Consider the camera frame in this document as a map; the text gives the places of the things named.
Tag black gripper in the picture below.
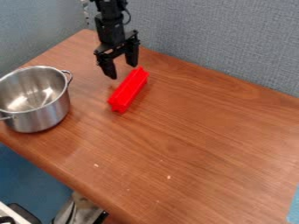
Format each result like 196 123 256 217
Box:
93 30 140 80

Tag red star-shaped block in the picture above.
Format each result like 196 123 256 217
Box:
106 67 149 113

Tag stainless steel pot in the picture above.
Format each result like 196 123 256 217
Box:
0 66 73 133

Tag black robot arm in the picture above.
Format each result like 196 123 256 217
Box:
89 0 140 80

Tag metal table leg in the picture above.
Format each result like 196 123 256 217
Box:
50 192 108 224

